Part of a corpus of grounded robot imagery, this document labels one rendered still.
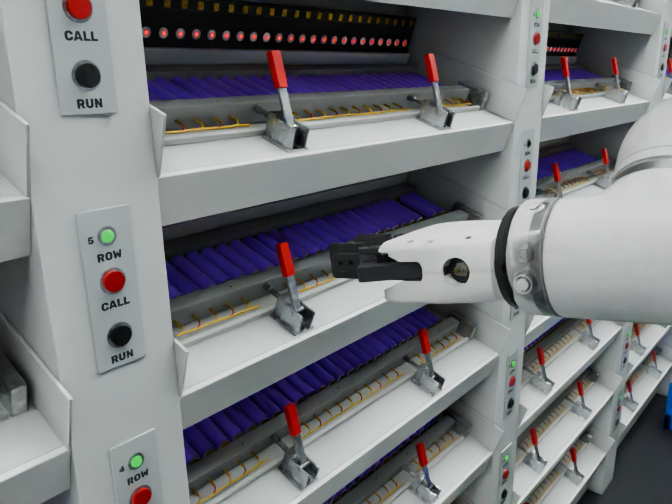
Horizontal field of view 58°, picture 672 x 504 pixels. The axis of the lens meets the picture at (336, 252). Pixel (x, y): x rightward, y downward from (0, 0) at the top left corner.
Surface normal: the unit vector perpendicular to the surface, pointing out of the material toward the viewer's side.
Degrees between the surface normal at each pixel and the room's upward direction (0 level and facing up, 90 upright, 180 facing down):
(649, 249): 71
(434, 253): 77
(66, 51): 90
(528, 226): 48
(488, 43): 90
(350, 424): 19
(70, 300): 90
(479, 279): 87
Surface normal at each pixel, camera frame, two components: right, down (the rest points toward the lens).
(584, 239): -0.64, -0.30
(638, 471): -0.02, -0.96
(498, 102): -0.66, 0.22
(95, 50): 0.75, 0.18
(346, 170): 0.72, 0.48
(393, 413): 0.23, -0.85
